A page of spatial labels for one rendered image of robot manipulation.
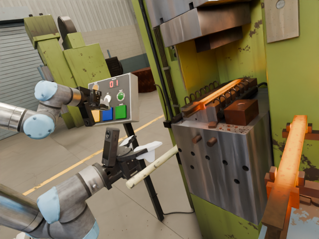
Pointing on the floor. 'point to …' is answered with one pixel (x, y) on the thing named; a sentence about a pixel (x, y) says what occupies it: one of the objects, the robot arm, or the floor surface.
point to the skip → (145, 80)
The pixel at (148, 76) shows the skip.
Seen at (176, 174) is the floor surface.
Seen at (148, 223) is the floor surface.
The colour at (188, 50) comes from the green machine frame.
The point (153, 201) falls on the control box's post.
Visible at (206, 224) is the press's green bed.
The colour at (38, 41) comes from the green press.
